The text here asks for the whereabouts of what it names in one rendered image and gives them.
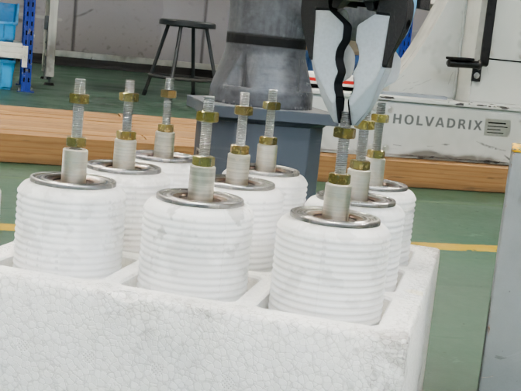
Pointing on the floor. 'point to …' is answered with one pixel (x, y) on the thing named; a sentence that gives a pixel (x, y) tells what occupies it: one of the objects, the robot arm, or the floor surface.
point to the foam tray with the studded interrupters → (203, 336)
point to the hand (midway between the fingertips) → (343, 108)
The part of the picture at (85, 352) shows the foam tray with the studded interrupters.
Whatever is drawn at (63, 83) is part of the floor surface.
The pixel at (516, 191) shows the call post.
